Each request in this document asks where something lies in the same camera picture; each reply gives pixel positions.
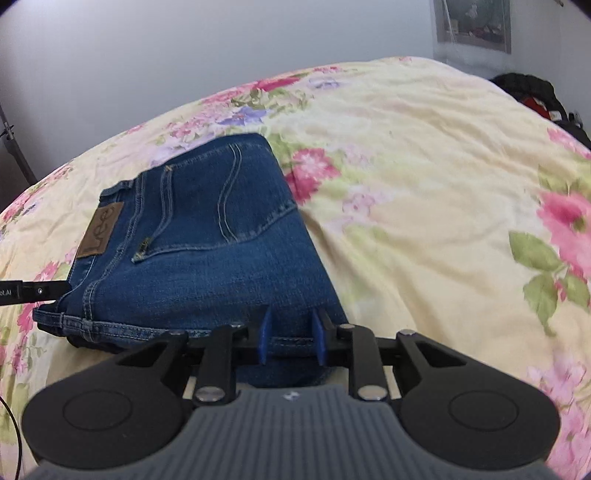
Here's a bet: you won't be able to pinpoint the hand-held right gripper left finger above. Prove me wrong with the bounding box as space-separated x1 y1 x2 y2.
115 307 273 407

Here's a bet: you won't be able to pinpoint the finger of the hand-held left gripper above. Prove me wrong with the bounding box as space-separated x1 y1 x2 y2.
19 282 74 304

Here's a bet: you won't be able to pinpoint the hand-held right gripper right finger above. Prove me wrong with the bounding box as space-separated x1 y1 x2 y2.
310 308 467 402

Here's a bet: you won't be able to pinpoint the blue denim pants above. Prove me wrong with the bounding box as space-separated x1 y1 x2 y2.
32 133 350 389

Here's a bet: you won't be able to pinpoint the metal tripod stand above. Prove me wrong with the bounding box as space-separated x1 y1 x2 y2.
0 104 38 186

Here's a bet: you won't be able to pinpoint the floral cream blanket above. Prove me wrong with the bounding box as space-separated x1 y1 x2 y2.
0 56 591 480

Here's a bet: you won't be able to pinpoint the black bag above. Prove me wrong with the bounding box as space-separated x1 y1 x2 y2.
489 72 591 149

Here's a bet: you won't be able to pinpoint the black cable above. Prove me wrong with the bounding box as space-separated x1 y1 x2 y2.
0 396 24 479

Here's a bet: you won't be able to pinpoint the wall poster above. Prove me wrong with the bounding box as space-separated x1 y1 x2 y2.
431 0 512 55

